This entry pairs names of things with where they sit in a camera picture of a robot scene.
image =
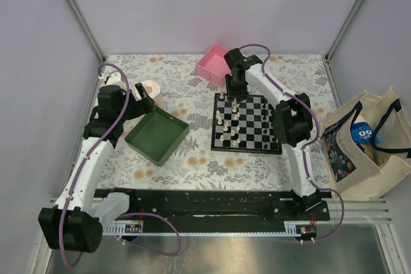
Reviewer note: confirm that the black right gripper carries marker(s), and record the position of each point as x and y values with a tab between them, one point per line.
231	94

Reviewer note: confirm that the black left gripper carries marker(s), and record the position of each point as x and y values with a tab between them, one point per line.
142	106

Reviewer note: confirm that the pink plastic box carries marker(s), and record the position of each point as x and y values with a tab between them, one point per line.
212	67

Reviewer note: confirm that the green plastic tray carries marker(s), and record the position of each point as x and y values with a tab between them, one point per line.
157	135

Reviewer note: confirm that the black white chess board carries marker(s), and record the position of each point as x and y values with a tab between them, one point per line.
245	126

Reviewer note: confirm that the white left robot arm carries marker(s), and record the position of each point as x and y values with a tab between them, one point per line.
74	223

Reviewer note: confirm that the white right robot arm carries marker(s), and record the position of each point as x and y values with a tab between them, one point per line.
293	119

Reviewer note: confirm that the pink toilet paper roll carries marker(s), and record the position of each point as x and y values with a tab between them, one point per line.
152	92

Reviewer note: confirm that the floral patterned table mat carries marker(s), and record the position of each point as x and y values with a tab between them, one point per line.
190	98

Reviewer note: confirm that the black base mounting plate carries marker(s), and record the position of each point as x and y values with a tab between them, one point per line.
221	212

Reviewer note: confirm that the blue cartoon face package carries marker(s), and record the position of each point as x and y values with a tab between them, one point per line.
361	132

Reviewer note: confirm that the cream canvas tote bag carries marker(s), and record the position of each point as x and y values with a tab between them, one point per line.
362	172

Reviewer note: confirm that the white slotted cable duct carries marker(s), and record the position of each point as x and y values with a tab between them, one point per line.
123	229

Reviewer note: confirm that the aluminium rail frame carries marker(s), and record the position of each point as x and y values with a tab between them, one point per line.
356	212

